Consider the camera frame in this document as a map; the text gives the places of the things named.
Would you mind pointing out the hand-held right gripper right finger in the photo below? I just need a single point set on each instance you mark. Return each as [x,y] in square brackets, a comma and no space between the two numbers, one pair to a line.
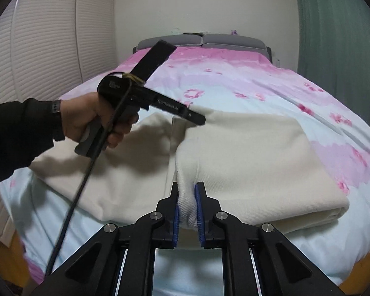
[199,219]

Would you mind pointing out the cream pants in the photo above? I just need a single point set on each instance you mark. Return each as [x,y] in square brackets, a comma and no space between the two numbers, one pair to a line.
[249,160]

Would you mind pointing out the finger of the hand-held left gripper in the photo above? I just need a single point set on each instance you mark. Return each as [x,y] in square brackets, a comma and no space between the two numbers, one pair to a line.
[196,118]

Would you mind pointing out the black wristwatch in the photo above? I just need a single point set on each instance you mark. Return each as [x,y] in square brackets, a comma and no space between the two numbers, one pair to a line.
[58,120]

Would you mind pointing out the grey headboard cushion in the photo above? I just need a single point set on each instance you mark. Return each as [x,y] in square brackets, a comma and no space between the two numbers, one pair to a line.
[172,40]
[234,40]

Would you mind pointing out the flat black item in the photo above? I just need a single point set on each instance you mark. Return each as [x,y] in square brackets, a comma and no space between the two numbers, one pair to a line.
[191,33]

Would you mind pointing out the person's left hand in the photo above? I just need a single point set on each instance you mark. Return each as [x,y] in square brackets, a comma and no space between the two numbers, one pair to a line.
[80,117]

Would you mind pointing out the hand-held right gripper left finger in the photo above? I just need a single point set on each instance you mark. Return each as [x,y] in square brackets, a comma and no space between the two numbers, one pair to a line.
[176,219]

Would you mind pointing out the green curtain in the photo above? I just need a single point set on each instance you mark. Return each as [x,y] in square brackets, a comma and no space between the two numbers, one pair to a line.
[336,37]

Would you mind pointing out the pink floral duvet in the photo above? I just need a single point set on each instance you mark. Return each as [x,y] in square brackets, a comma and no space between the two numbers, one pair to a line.
[259,83]

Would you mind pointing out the white louvered wardrobe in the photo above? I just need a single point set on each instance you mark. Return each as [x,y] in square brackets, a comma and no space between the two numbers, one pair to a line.
[43,43]

